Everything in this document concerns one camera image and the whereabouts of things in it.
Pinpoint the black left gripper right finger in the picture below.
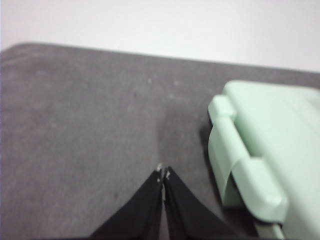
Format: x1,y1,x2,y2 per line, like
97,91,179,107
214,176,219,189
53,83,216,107
163,166,242,240

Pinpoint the mint green breakfast machine base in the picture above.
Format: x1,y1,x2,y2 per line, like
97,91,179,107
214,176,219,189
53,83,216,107
207,94,288,240

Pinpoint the mint green hinged griddle cover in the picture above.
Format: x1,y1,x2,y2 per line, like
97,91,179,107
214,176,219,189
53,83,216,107
222,79,320,240

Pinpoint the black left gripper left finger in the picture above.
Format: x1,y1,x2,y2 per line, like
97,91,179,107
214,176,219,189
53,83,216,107
89,169,164,240

